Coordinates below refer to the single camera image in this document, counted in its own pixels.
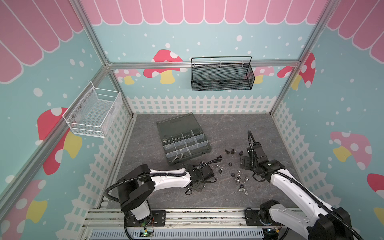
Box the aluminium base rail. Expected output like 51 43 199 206
77 207 315 240

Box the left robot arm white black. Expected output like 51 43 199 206
104 162 217 223

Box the black wire mesh basket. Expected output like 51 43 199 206
191 56 256 92

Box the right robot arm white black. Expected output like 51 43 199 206
241 142 362 240

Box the white wire mesh basket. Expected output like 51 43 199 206
63 82 123 138

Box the green plastic compartment organizer box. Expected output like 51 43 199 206
157 113 212 166

